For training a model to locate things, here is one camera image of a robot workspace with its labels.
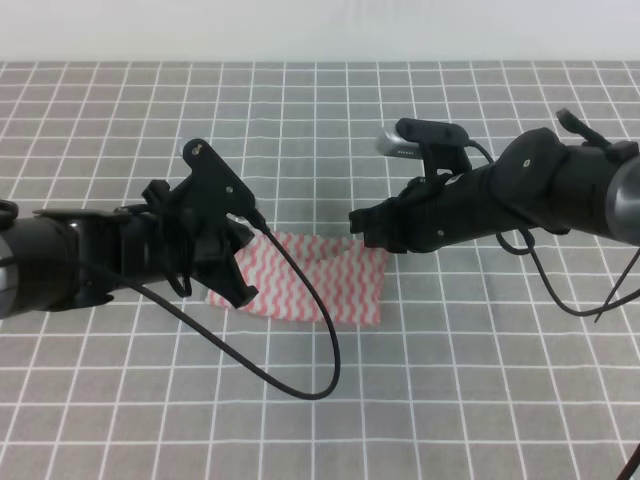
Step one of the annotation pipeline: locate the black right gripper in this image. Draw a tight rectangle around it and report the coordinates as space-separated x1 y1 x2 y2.
349 178 493 254

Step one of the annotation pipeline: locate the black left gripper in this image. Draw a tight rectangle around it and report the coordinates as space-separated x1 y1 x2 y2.
117 204 258 308

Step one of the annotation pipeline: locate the pink white wavy striped towel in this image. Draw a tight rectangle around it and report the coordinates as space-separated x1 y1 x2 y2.
235 232 388 326

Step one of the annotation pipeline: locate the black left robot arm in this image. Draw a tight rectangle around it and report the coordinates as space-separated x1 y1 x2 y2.
1 200 258 318

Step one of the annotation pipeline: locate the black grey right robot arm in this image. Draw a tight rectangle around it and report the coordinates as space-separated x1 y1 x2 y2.
349 109 639 253

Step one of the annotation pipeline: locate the black left camera cable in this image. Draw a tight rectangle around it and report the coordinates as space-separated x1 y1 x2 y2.
89 207 343 400

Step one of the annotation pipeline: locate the black camera cable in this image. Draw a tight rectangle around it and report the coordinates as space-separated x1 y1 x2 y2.
464 139 640 317
89 207 343 400

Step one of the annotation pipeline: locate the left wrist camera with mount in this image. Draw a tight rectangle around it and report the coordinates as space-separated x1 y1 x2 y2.
142 138 266 233

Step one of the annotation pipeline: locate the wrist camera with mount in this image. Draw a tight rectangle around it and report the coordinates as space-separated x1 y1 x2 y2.
376 118 472 176
142 138 266 233

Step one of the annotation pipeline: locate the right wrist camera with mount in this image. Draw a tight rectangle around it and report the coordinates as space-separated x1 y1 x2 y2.
376 118 472 176

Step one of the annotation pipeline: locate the black right camera cable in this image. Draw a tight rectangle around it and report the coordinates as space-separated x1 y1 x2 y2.
464 139 640 317

